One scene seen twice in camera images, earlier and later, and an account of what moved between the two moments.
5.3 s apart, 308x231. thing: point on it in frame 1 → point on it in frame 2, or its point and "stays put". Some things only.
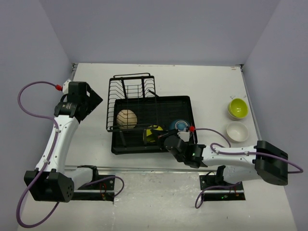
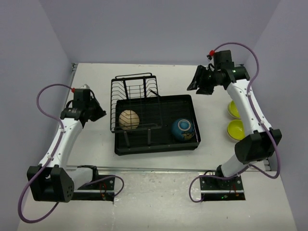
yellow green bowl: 149,133 → 236,129
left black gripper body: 91,102 → 96,111
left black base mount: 99,182 stays put
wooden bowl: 126,119 stays put
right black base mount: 213,189 stays put
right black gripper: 174,132 → 199,79
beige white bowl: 237,131 stays put
